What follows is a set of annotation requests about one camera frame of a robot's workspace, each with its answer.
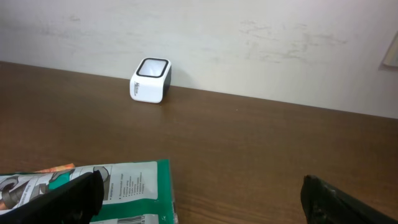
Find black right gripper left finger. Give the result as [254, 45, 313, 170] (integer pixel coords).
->
[1, 170, 104, 224]

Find green 3M gloves package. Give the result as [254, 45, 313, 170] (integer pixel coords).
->
[1, 160, 178, 224]

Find white barcode scanner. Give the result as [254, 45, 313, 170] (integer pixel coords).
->
[129, 57, 172, 103]

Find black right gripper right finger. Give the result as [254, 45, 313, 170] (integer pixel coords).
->
[300, 175, 397, 224]

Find small orange snack packet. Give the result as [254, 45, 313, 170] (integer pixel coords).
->
[35, 163, 75, 173]

